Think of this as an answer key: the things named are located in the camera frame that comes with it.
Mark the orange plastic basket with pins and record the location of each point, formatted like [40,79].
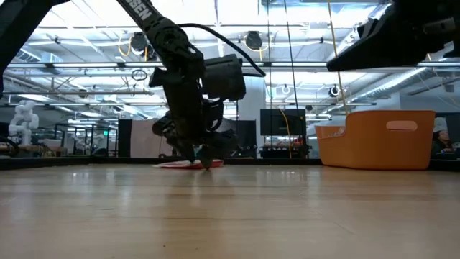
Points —
[377,144]

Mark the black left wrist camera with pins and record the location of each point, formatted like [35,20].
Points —
[224,77]

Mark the beige curtain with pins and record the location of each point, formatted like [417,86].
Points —
[143,138]

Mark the red popcorn bag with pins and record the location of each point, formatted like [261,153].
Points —
[172,165]

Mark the person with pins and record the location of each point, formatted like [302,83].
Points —
[442,138]

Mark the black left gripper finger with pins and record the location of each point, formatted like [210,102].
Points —
[207,156]
[188,151]

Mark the white pillar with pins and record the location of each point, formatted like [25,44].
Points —
[257,108]

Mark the black panel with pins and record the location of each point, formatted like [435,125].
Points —
[124,138]

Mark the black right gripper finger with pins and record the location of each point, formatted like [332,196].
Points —
[388,50]

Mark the black table frame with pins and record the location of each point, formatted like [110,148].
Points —
[72,162]

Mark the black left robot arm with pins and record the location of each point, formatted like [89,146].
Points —
[151,18]

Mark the long ceiling light rail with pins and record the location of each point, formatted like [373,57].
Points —
[287,64]

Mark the black monitor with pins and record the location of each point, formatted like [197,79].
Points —
[284,122]

